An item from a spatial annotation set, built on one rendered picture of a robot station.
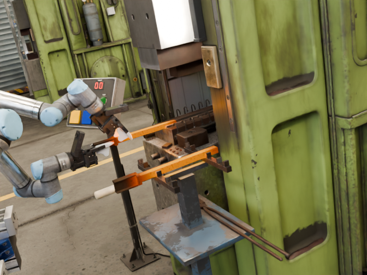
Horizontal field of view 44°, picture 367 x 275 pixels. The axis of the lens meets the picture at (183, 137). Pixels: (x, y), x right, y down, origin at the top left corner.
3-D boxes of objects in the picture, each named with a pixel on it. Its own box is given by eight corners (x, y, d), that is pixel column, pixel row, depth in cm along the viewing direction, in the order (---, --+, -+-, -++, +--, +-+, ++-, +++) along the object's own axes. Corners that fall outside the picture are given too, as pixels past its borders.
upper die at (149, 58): (160, 70, 199) (155, 49, 196) (141, 67, 216) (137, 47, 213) (236, 49, 217) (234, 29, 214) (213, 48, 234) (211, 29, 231)
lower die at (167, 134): (174, 145, 211) (171, 128, 208) (155, 136, 228) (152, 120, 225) (246, 119, 229) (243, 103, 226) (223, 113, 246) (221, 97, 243)
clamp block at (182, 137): (187, 151, 201) (185, 137, 198) (178, 147, 208) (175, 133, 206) (209, 142, 206) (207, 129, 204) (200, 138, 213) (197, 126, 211)
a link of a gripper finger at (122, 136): (124, 147, 205) (111, 133, 202) (134, 138, 206) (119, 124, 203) (126, 148, 202) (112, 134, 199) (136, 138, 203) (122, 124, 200)
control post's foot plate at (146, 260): (131, 273, 279) (128, 261, 276) (118, 258, 297) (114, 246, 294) (162, 258, 288) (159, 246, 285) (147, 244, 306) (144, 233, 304)
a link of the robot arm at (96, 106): (94, 95, 199) (100, 97, 192) (100, 102, 201) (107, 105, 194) (82, 107, 197) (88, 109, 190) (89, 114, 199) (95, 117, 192)
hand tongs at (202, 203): (290, 256, 146) (290, 253, 145) (280, 262, 144) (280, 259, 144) (195, 197, 196) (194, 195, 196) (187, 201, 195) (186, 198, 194)
